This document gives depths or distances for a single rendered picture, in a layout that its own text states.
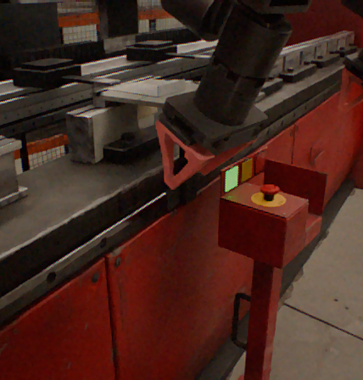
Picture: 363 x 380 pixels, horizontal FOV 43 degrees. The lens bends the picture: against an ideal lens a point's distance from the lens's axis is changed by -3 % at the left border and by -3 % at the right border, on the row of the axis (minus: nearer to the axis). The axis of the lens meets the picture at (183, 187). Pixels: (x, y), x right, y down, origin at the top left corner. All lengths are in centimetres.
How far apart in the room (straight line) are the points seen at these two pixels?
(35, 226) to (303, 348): 129
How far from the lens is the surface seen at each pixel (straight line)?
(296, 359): 177
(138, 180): 84
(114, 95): 91
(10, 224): 73
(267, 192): 97
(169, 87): 90
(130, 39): 102
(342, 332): 192
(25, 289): 70
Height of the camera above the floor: 119
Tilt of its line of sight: 23 degrees down
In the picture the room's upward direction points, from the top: straight up
